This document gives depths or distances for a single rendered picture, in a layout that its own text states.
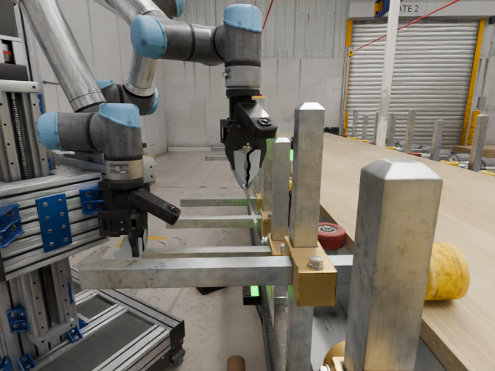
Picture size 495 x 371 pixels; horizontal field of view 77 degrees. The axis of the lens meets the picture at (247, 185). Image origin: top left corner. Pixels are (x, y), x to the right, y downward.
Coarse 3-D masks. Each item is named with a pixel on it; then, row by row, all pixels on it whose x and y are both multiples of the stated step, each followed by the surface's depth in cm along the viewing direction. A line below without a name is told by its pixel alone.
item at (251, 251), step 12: (144, 252) 68; (156, 252) 68; (168, 252) 68; (180, 252) 68; (192, 252) 68; (204, 252) 68; (216, 252) 69; (228, 252) 69; (240, 252) 69; (252, 252) 69; (264, 252) 69; (336, 252) 69
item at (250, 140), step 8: (232, 96) 67; (240, 96) 64; (248, 96) 64; (232, 104) 67; (232, 112) 67; (224, 120) 67; (232, 120) 64; (240, 120) 63; (224, 128) 68; (232, 128) 63; (240, 128) 63; (224, 136) 69; (232, 136) 63; (240, 136) 64; (248, 136) 64; (224, 144) 69; (240, 144) 64; (248, 144) 65; (256, 144) 66
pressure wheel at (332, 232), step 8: (320, 224) 72; (328, 224) 72; (320, 232) 68; (328, 232) 69; (336, 232) 68; (344, 232) 68; (320, 240) 67; (328, 240) 66; (336, 240) 66; (344, 240) 68; (328, 248) 67; (336, 248) 67
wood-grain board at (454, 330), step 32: (352, 160) 164; (320, 192) 102; (352, 192) 102; (448, 192) 102; (480, 192) 102; (352, 224) 74; (448, 224) 74; (480, 224) 74; (480, 256) 58; (480, 288) 48; (448, 320) 40; (480, 320) 40; (448, 352) 36; (480, 352) 35
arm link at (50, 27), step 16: (16, 0) 66; (32, 0) 65; (48, 0) 67; (32, 16) 66; (48, 16) 66; (64, 16) 70; (48, 32) 67; (64, 32) 68; (48, 48) 68; (64, 48) 68; (64, 64) 68; (80, 64) 70; (64, 80) 69; (80, 80) 70; (80, 96) 70; (96, 96) 72; (80, 112) 71; (96, 112) 71
